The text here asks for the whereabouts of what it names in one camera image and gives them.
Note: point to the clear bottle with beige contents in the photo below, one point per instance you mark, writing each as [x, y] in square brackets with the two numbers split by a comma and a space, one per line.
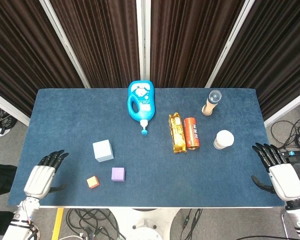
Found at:
[211, 103]

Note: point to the person's dark trouser leg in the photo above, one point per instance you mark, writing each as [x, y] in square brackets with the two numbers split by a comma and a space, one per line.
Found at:
[2, 180]

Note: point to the purple cube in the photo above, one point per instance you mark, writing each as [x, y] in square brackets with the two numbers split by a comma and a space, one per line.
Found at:
[118, 174]

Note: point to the gold snack package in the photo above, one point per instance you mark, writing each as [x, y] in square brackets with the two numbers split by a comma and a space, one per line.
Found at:
[177, 132]

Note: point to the blue detergent bottle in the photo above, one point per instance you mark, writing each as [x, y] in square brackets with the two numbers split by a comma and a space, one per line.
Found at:
[145, 95]

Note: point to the yellow floor tape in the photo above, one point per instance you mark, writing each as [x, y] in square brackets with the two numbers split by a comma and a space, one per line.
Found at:
[57, 223]

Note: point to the white partition frame post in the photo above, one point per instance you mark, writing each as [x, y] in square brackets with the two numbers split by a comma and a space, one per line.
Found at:
[230, 45]
[143, 37]
[65, 45]

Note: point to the blue table mat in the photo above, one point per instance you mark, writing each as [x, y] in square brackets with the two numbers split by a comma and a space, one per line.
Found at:
[150, 175]

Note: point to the dark brown pleated curtain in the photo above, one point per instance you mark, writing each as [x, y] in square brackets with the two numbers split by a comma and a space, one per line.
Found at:
[20, 50]
[190, 42]
[100, 42]
[277, 50]

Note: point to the orange drink can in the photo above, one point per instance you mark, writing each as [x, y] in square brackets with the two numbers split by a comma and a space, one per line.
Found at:
[192, 132]

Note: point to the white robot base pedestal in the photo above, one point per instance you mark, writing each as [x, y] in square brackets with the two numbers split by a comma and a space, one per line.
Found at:
[145, 225]

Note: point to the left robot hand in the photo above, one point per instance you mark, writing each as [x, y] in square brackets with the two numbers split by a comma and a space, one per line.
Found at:
[38, 180]

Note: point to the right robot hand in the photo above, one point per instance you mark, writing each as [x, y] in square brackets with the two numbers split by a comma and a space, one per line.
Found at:
[287, 180]

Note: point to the white paper cup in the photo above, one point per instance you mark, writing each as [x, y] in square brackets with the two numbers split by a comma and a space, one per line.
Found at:
[224, 138]

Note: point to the large light blue cube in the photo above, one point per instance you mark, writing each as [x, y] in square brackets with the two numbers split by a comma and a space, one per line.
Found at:
[102, 150]

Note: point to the white partition frame rail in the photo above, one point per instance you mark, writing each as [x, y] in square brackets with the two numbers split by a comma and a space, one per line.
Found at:
[7, 106]
[287, 107]

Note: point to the small orange cube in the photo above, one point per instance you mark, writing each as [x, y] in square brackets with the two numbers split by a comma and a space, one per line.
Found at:
[92, 181]

